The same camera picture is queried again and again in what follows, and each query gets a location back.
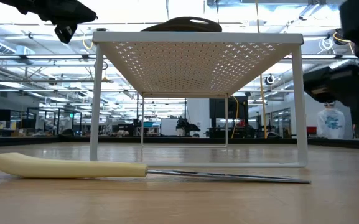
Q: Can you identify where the yellow hanging cable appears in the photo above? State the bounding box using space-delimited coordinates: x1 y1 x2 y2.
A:
230 95 240 139

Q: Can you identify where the white board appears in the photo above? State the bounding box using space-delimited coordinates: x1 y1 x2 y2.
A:
160 118 180 136

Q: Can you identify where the red colander bowl grey rim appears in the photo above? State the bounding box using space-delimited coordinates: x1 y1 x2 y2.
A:
141 16 223 33

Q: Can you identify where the black background robot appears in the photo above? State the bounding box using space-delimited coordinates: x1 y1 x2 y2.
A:
175 116 202 138

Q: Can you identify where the knife with cream handle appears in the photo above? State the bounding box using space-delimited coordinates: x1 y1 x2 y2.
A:
0 152 312 184

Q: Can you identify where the black background screen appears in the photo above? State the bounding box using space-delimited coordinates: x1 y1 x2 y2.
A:
209 96 249 119

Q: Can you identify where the white perforated metal shelf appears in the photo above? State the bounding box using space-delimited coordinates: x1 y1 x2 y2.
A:
88 30 309 168

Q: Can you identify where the person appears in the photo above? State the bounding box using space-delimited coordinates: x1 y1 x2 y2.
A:
316 100 346 140

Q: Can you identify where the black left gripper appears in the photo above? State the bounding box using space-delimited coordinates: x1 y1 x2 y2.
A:
19 0 98 44

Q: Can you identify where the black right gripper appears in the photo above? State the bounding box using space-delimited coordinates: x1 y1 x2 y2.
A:
303 63 359 150

